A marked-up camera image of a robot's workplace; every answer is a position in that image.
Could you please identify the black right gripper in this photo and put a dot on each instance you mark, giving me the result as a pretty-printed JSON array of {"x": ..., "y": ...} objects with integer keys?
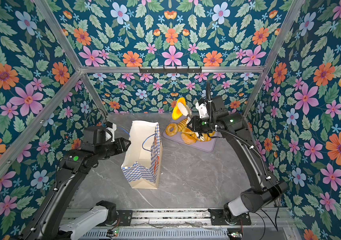
[{"x": 195, "y": 123}]

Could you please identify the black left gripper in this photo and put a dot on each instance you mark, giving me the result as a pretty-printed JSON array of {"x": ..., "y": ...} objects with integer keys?
[{"x": 122, "y": 144}]

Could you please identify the yellow mango shaped bread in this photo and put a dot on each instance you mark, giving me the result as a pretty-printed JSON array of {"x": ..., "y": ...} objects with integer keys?
[{"x": 176, "y": 114}]

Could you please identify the blue checkered paper bag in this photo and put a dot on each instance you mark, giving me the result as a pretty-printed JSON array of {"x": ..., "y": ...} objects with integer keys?
[{"x": 142, "y": 163}]

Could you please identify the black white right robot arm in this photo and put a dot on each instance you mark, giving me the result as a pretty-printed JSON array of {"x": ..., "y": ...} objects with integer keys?
[{"x": 265, "y": 188}]

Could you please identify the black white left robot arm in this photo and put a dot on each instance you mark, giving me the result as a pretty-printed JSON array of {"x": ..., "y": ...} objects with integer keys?
[{"x": 99, "y": 143}]

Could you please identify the large striped croissant bread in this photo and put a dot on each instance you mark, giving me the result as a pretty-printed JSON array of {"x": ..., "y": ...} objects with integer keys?
[{"x": 203, "y": 137}]

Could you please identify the golden glazed bread loaf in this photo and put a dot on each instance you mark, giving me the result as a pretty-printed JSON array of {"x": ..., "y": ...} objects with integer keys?
[{"x": 187, "y": 131}]

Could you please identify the sesame coated bread roll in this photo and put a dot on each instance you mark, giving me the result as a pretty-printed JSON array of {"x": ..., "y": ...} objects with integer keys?
[{"x": 188, "y": 139}]

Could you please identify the long ridged baguette bread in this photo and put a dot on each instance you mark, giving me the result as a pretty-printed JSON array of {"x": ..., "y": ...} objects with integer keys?
[{"x": 182, "y": 124}]

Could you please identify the lilac plastic tray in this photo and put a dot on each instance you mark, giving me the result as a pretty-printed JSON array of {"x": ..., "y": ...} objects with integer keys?
[{"x": 203, "y": 146}]

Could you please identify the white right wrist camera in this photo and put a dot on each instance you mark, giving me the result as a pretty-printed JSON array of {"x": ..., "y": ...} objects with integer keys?
[{"x": 202, "y": 109}]

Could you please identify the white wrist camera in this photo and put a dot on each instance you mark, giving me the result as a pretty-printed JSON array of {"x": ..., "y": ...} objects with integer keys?
[
  {"x": 110, "y": 133},
  {"x": 202, "y": 109}
]

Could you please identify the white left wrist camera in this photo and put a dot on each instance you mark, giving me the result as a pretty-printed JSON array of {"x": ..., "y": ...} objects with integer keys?
[{"x": 110, "y": 133}]

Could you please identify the ring shaped bagel bread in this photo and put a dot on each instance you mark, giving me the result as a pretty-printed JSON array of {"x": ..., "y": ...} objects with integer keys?
[{"x": 171, "y": 129}]

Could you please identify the black hook rail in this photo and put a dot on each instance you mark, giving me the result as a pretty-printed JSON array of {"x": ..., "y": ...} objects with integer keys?
[{"x": 169, "y": 70}]

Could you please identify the aluminium frame profile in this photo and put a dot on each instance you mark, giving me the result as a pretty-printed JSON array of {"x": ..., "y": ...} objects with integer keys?
[{"x": 81, "y": 72}]

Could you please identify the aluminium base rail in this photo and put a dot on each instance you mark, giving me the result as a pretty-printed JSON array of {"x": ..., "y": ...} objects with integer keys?
[{"x": 179, "y": 224}]

